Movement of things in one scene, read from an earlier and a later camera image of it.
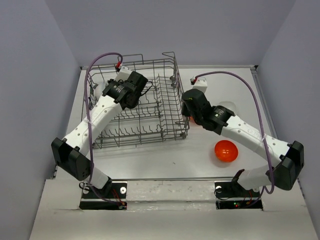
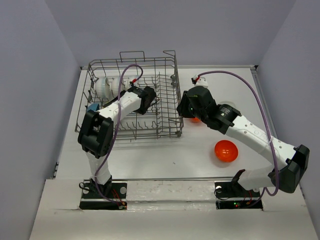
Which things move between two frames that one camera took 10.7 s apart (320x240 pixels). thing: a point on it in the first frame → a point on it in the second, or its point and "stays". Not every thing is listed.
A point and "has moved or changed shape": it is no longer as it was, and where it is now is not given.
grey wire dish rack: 161,116 has moved or changed shape
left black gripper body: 136,101 → 139,111
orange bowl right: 226,151 stays
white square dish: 230,105 stays
